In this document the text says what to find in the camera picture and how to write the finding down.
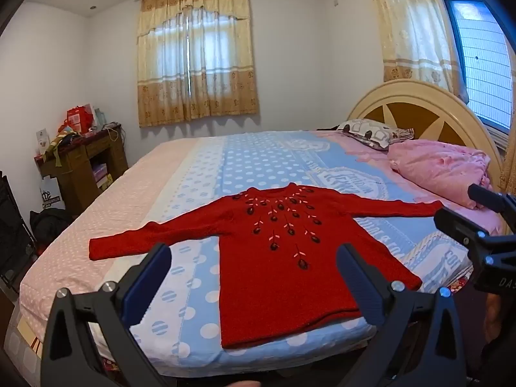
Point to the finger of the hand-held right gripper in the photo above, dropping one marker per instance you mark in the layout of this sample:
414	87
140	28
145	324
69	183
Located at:
457	223
490	199

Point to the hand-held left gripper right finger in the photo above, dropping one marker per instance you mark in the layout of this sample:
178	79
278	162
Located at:
358	286

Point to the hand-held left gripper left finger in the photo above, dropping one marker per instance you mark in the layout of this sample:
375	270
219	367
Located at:
147	286

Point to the red knitted sweater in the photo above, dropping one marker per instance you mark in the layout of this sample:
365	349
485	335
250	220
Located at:
282	290

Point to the pink quilt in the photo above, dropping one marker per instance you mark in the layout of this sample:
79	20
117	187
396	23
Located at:
435	165

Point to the black bag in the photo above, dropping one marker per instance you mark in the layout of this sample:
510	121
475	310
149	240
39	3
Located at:
50	225

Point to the pink box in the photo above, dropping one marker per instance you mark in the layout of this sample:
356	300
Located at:
99	175

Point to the cream wooden bed headboard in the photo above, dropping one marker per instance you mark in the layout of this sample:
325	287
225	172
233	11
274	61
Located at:
423	96

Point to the patterned grey pillow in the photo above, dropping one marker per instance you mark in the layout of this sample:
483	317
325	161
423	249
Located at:
371	133

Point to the brown wooden desk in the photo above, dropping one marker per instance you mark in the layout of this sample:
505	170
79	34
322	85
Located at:
76	177

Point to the large side window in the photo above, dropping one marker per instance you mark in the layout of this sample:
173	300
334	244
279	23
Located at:
483	68

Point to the white paper bag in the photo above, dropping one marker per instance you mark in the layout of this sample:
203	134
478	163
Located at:
50	193

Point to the colourful striped cloth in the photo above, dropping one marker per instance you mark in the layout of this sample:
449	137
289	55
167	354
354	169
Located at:
56	143

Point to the clear bottle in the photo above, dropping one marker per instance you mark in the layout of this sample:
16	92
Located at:
99	117

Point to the white printed card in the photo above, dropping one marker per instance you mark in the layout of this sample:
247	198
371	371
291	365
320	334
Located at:
42	141

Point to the red gift bag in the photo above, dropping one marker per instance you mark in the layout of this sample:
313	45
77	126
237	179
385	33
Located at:
78	119

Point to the yellow long window curtain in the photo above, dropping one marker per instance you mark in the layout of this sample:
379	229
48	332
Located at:
411	28

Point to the yellow short window curtain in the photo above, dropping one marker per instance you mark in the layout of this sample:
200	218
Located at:
201	88

